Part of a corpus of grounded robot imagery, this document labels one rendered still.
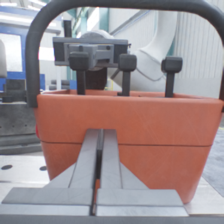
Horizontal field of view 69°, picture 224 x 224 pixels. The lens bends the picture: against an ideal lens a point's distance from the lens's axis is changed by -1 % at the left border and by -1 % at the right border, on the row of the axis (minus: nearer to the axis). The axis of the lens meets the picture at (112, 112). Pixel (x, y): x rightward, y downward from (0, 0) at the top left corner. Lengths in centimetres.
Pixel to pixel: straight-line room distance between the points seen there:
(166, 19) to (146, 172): 43
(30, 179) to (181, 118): 22
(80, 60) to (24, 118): 109
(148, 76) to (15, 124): 100
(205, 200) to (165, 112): 13
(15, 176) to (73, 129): 15
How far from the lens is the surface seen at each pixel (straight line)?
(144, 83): 48
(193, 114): 17
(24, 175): 29
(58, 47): 31
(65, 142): 17
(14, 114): 126
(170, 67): 21
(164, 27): 52
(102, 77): 37
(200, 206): 24
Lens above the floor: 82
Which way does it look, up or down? 10 degrees down
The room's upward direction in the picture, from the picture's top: 2 degrees clockwise
